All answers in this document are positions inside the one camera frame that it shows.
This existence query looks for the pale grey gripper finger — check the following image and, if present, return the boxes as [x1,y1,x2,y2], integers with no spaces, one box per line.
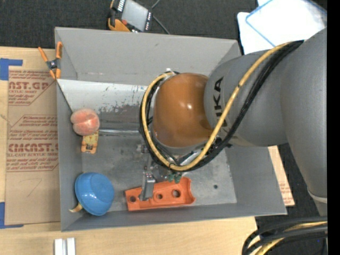
[147,173,157,197]
[140,172,149,201]

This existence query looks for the orange plastic block with holes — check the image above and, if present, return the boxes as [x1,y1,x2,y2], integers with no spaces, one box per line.
[124,176,197,212]

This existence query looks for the blue bowl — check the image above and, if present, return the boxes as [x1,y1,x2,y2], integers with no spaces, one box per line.
[74,172,115,217]

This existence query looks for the yellow and orange toy figure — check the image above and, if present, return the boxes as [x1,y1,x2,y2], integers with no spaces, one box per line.
[81,131,99,154]

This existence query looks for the pink orange peach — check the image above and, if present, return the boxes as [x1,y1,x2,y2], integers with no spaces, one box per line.
[70,108,101,137]

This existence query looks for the brown cardboard board, red print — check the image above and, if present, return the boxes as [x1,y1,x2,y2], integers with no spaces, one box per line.
[0,46,295,230]

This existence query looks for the grey metal bin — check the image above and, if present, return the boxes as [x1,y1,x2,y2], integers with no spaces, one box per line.
[54,27,288,232]

